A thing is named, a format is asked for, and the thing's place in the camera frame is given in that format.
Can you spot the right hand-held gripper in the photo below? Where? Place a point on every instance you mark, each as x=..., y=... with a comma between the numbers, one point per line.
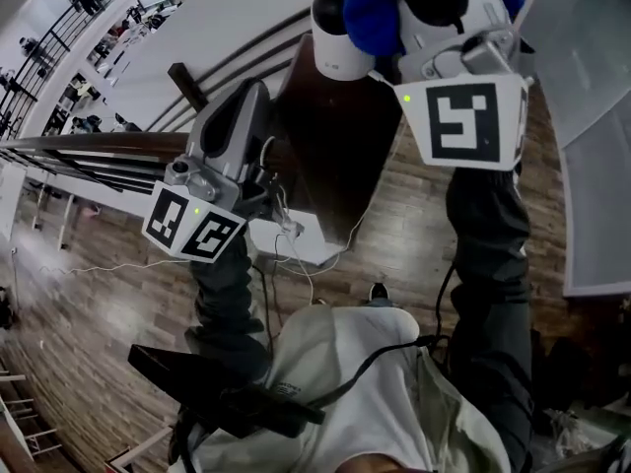
x=463, y=121

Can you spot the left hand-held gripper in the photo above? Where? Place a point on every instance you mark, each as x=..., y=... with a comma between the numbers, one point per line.
x=170, y=215

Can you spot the blue cloth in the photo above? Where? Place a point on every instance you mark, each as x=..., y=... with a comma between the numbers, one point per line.
x=370, y=13

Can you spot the white security camera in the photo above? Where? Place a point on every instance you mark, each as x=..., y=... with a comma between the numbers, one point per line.
x=335, y=52

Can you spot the person's right forearm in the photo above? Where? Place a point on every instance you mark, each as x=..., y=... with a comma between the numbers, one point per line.
x=488, y=264

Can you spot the dark wooden stand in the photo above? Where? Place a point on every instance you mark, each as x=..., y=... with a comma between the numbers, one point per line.
x=340, y=155

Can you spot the white power adapter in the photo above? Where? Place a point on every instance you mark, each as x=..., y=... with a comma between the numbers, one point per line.
x=291, y=227

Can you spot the grey frosted glass panel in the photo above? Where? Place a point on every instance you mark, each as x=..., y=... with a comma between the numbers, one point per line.
x=601, y=215
x=577, y=42

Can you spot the wooden handrail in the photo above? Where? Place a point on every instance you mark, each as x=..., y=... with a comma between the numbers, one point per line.
x=98, y=142

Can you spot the black bars under handrail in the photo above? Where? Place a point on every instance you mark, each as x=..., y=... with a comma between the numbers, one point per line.
x=98, y=170

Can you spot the white base board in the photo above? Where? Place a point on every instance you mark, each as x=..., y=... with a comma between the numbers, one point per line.
x=305, y=250

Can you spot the black metal railing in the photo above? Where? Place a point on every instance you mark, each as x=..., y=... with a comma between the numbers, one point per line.
x=49, y=32

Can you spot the person's shoe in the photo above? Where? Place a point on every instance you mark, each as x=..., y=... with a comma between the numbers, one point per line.
x=378, y=291

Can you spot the person's jeans leg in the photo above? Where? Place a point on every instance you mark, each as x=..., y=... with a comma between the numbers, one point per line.
x=379, y=304

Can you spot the black chest-mounted device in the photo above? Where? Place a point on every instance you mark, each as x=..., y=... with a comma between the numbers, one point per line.
x=212, y=387

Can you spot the person's white shirt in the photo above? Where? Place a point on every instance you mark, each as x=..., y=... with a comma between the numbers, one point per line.
x=355, y=412

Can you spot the white metal rack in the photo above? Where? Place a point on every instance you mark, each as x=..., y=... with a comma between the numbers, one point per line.
x=24, y=412

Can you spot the black bag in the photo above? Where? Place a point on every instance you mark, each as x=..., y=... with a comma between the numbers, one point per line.
x=562, y=372

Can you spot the clear plastic bag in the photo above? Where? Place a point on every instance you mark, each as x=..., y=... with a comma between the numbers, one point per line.
x=562, y=426

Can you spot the small dark wooden post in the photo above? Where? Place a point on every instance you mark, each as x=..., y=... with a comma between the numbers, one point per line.
x=187, y=84

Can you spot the white table frame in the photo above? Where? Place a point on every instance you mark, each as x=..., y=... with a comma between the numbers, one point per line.
x=64, y=215

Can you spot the white frame with red edge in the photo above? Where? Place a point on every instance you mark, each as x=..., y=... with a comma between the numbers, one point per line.
x=133, y=453

